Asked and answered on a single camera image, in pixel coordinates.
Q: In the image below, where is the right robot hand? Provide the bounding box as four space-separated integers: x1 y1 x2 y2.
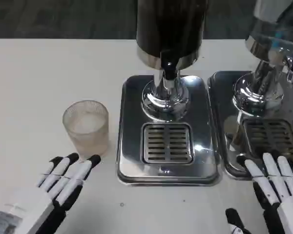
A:
225 152 293 234

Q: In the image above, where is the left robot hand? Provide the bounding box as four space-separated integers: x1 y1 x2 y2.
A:
0 153 102 234

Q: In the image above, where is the steel drip tray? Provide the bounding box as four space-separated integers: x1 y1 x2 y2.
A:
207 70 293 181
116 75 221 187

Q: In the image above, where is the clear ribbed glass cup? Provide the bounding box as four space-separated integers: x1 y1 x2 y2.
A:
62 100 110 161

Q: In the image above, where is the clear drink dispenser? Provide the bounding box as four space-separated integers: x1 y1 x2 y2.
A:
231 0 293 117

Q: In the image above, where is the black dispenser tap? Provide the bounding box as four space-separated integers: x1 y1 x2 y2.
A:
159 49 178 81

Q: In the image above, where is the dark drink dispenser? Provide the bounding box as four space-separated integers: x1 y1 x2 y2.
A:
135 0 206 121

